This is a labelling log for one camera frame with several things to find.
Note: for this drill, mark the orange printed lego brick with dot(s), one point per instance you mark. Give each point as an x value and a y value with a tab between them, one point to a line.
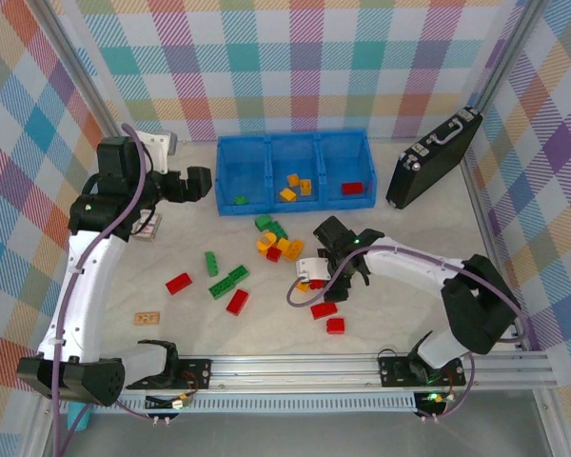
306	186

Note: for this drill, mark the blue three-compartment bin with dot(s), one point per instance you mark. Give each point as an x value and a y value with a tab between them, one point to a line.
292	207

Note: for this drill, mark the black briefcase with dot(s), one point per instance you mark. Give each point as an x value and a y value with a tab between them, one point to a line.
428	166

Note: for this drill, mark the aluminium table edge rail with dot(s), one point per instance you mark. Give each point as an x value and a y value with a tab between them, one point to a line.
481	214

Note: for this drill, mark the aluminium frame post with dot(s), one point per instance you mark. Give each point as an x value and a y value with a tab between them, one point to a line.
85	76
511	47

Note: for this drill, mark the red arched lego brick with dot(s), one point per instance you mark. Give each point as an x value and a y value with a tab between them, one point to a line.
317	284

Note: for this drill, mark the small card pack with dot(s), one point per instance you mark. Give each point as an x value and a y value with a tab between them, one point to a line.
151	228

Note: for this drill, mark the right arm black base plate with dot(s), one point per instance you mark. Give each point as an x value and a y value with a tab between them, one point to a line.
395	371

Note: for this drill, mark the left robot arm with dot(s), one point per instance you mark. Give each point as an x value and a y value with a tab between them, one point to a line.
92	295

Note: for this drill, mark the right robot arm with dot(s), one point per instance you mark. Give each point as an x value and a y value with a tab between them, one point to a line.
476	304

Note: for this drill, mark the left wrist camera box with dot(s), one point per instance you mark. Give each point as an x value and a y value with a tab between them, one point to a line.
159	143

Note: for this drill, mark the round yellow printed lego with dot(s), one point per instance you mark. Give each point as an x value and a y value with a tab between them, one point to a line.
265	243

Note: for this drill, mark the small red lego brick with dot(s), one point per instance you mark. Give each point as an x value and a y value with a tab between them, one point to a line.
336	325
273	254

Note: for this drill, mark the teal foam tube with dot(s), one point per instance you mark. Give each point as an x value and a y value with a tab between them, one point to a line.
78	419

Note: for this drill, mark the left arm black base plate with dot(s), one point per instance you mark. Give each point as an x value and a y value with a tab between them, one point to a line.
195	373

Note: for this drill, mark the aluminium mounting rail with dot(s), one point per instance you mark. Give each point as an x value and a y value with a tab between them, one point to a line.
290	376

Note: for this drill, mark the small green lego brick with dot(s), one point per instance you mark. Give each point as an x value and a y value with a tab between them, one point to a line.
240	200

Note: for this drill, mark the small wooden tile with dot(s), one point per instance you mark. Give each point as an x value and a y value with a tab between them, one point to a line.
147	318

